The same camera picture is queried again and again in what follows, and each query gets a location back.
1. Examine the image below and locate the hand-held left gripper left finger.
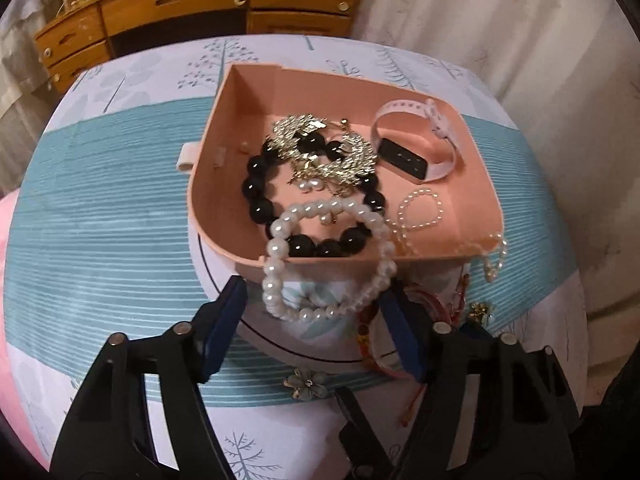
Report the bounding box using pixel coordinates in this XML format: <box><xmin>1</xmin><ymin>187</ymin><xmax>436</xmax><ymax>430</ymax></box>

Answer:
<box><xmin>50</xmin><ymin>275</ymin><xmax>248</xmax><ymax>480</ymax></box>

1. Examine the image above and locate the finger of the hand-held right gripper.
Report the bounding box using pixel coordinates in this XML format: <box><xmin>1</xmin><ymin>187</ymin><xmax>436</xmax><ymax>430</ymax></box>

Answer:
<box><xmin>457</xmin><ymin>321</ymin><xmax>488</xmax><ymax>343</ymax></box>
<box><xmin>334</xmin><ymin>385</ymin><xmax>396</xmax><ymax>480</ymax></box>

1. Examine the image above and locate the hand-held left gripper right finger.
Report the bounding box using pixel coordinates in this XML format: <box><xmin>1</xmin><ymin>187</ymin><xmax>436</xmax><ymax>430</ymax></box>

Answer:
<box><xmin>377</xmin><ymin>280</ymin><xmax>593</xmax><ymax>480</ymax></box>

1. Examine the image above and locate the large pearl bracelet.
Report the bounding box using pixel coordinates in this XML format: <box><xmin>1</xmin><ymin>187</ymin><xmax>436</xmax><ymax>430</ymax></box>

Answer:
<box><xmin>261</xmin><ymin>197</ymin><xmax>398</xmax><ymax>324</ymax></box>

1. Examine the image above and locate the small pearl strand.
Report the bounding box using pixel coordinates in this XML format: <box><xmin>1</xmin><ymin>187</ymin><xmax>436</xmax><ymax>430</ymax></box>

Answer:
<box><xmin>385</xmin><ymin>186</ymin><xmax>508</xmax><ymax>283</ymax></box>

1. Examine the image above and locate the pink jewelry tray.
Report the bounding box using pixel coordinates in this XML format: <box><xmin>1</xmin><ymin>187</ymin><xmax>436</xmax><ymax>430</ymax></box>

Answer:
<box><xmin>175</xmin><ymin>62</ymin><xmax>506</xmax><ymax>281</ymax></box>

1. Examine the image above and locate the black bead bracelet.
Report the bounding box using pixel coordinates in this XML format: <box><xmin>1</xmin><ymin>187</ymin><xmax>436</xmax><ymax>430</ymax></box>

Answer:
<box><xmin>241</xmin><ymin>132</ymin><xmax>387</xmax><ymax>259</ymax></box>

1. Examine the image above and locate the pink smart watch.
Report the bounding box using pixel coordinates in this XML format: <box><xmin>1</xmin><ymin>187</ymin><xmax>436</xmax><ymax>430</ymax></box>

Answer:
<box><xmin>371</xmin><ymin>97</ymin><xmax>463</xmax><ymax>182</ymax></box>

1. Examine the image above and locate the gold leaf hair ornament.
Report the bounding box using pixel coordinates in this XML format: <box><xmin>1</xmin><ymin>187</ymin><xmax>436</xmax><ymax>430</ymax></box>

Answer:
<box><xmin>264</xmin><ymin>114</ymin><xmax>377</xmax><ymax>196</ymax></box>

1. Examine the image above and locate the flower earring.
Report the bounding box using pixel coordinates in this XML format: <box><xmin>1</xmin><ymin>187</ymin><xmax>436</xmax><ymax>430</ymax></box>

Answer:
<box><xmin>467</xmin><ymin>301</ymin><xmax>496</xmax><ymax>323</ymax></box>
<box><xmin>282</xmin><ymin>367</ymin><xmax>328</xmax><ymax>401</ymax></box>

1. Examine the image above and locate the tree print tablecloth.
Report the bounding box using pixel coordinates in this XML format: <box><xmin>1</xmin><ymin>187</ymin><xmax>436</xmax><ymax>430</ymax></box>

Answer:
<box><xmin>0</xmin><ymin>35</ymin><xmax>591</xmax><ymax>480</ymax></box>

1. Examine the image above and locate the pink blanket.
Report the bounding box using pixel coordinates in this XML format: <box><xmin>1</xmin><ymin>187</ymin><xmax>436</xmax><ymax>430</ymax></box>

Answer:
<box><xmin>0</xmin><ymin>190</ymin><xmax>31</xmax><ymax>421</ymax></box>

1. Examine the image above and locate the white floral curtain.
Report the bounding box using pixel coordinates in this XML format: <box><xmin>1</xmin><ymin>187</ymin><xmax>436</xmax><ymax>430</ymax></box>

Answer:
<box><xmin>350</xmin><ymin>0</ymin><xmax>640</xmax><ymax>401</ymax></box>

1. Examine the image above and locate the wooden desk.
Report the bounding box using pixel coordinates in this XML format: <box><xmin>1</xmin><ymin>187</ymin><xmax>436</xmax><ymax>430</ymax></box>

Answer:
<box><xmin>34</xmin><ymin>0</ymin><xmax>368</xmax><ymax>93</ymax></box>

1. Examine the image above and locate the red string bracelet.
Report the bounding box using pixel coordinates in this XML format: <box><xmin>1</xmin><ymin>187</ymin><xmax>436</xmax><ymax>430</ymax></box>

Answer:
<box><xmin>357</xmin><ymin>272</ymin><xmax>473</xmax><ymax>428</ymax></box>

